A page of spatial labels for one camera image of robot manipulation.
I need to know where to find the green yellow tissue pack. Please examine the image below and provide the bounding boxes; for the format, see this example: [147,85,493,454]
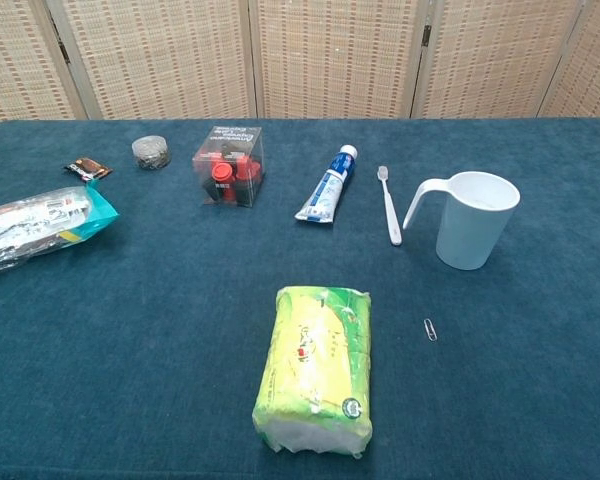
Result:
[251,285,374,460]

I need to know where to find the dark blue tablecloth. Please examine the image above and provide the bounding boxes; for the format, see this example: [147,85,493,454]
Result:
[0,117,600,480]

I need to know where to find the white plastic cup with handle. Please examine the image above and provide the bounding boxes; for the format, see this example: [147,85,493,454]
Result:
[402,171,522,271]

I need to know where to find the clear box with red bottles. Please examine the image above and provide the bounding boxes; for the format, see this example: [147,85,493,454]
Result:
[191,124,267,209]

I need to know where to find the white toothbrush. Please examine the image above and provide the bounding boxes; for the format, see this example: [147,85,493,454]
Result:
[377,165,404,247]

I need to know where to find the woven folding screen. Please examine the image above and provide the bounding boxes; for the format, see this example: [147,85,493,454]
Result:
[0,0,600,130]

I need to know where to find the blue white toothpaste tube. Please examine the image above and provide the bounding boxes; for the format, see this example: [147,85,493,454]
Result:
[293,144,359,224]

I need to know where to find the teal silver snack package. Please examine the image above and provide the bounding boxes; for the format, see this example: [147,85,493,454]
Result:
[0,180,121,279]

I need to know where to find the brown candy wrapper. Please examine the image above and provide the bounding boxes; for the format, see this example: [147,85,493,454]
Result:
[63,156,114,182]

